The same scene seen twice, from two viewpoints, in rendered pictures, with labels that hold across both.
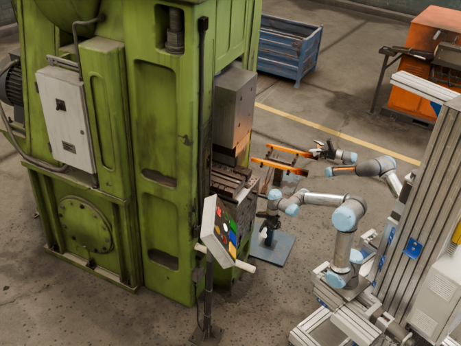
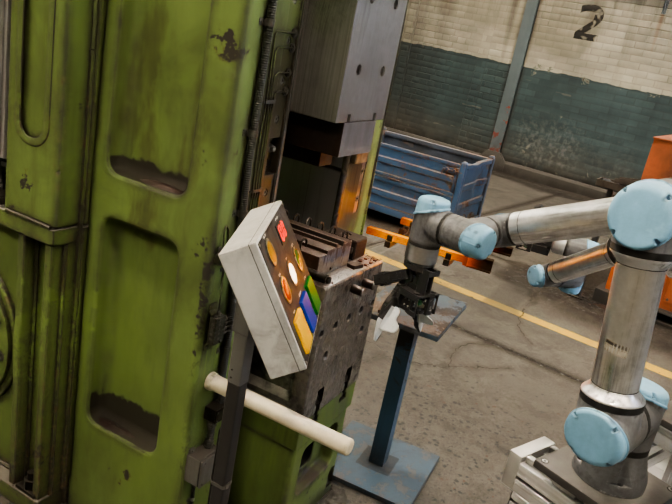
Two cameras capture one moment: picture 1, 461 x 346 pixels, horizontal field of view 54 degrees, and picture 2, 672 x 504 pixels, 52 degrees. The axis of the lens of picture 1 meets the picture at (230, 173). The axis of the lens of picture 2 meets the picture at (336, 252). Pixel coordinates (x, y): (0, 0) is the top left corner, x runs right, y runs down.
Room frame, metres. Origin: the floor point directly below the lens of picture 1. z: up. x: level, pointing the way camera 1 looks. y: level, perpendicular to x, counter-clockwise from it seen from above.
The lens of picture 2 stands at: (0.54, -0.10, 1.62)
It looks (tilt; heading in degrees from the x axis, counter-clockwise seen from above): 18 degrees down; 1
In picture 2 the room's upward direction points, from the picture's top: 11 degrees clockwise
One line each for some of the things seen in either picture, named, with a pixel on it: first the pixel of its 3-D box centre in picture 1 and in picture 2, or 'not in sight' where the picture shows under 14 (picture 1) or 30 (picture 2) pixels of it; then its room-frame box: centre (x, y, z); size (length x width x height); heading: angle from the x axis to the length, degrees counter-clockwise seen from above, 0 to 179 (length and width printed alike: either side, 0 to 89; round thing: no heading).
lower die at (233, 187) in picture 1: (212, 178); (276, 236); (2.57, 0.13, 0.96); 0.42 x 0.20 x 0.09; 66
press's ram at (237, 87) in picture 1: (218, 99); (317, 35); (2.61, 0.11, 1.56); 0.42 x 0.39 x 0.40; 66
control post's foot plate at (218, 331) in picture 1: (206, 331); not in sight; (1.95, 0.09, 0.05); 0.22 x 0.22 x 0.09; 66
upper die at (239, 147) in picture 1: (214, 135); (295, 121); (2.57, 0.13, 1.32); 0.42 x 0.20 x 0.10; 66
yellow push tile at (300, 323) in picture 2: (231, 250); (301, 331); (1.84, -0.04, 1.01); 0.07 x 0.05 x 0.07; 1
